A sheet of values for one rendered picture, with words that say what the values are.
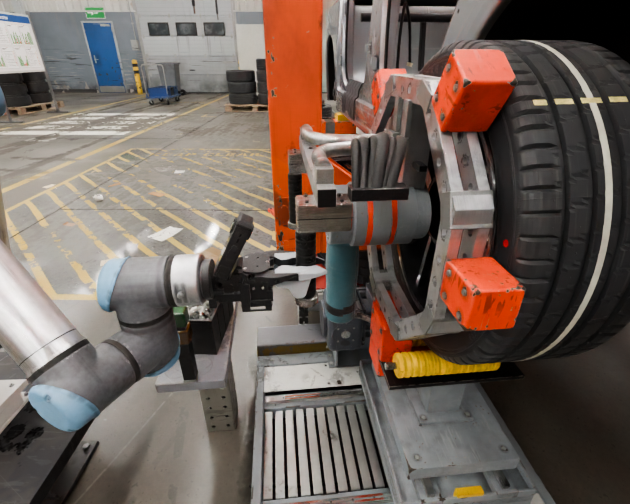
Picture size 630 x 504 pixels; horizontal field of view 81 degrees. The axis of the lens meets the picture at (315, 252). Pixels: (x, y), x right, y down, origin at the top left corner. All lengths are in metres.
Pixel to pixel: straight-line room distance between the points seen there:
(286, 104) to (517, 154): 0.75
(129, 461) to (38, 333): 0.88
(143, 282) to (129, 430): 0.97
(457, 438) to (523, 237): 0.74
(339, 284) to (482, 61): 0.62
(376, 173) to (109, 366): 0.51
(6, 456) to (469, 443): 1.17
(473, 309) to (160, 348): 0.52
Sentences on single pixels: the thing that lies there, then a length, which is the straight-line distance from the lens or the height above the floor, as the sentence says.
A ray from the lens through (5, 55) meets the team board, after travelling 9.85.
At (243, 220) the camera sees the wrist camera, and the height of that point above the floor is 0.93.
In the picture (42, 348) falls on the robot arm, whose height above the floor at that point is 0.78.
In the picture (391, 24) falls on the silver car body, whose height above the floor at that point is 1.29.
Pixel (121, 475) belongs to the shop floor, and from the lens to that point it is 1.47.
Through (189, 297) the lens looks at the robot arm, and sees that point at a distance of 0.65.
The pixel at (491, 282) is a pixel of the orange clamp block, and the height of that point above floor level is 0.88.
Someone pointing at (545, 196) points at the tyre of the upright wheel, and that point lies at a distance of 0.58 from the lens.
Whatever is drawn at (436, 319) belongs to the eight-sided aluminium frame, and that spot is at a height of 0.77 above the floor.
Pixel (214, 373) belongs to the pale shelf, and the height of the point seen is 0.45.
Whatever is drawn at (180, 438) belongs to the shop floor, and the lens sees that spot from 1.48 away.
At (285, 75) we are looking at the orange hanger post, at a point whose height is 1.10.
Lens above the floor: 1.16
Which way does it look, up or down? 28 degrees down
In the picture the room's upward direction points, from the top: straight up
